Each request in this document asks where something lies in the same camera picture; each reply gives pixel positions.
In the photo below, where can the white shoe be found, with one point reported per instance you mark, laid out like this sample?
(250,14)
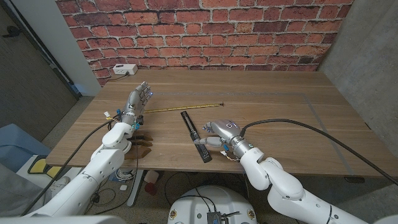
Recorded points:
(60,183)

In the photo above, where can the white power strip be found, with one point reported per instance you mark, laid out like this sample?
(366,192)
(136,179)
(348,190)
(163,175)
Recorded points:
(125,69)

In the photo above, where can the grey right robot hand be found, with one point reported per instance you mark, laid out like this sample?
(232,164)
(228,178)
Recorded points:
(228,130)

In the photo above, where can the yellow tape measure black case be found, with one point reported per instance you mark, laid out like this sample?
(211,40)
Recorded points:
(186,107)

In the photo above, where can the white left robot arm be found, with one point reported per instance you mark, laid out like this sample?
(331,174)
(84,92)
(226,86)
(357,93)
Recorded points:
(99,161)

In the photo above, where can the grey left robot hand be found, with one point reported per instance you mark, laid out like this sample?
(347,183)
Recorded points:
(135,99)

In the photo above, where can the brown wooden object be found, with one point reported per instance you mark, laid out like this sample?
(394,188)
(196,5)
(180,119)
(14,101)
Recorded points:
(143,152)

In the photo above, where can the blue plastic bin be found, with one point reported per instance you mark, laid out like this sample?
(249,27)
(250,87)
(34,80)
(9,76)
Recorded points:
(18,146)

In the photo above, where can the long black stapler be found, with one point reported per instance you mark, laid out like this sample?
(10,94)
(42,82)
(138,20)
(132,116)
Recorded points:
(189,124)

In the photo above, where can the printed brick wall backdrop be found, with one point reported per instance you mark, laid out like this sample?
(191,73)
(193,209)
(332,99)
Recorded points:
(202,37)

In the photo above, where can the small white adapter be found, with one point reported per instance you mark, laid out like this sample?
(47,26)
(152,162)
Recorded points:
(123,187)

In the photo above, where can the grey metal table leg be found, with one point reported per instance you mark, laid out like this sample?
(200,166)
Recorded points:
(135,186)

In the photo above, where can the small black flat object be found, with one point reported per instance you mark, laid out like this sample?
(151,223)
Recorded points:
(354,180)

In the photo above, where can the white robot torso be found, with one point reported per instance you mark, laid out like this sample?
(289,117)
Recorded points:
(214,202)

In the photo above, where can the red and white bottle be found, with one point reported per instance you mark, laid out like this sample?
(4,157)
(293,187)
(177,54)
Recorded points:
(151,182)

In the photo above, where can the yellow pad with black edge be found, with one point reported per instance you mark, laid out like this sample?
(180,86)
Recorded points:
(38,166)

